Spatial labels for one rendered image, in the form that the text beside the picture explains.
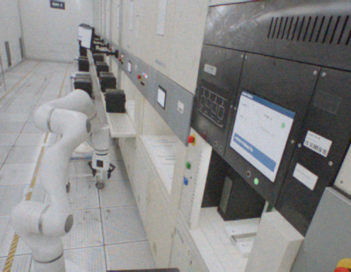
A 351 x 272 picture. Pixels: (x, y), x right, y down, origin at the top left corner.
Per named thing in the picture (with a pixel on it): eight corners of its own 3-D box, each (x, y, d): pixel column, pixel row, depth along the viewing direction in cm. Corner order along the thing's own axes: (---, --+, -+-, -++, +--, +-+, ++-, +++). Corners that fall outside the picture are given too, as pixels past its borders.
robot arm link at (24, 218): (54, 265, 108) (48, 218, 97) (10, 257, 109) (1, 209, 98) (68, 245, 119) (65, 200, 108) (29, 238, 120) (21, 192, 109)
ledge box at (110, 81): (98, 88, 474) (98, 73, 462) (114, 89, 484) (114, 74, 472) (100, 93, 449) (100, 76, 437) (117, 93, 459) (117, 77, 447)
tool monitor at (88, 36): (81, 54, 386) (80, 25, 370) (117, 57, 402) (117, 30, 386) (81, 57, 352) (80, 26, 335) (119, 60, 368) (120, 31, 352)
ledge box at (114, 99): (103, 106, 376) (103, 87, 364) (124, 108, 383) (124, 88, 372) (104, 112, 350) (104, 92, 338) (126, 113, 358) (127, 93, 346)
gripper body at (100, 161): (90, 151, 154) (90, 169, 159) (107, 154, 153) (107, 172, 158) (95, 146, 160) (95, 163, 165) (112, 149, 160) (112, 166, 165)
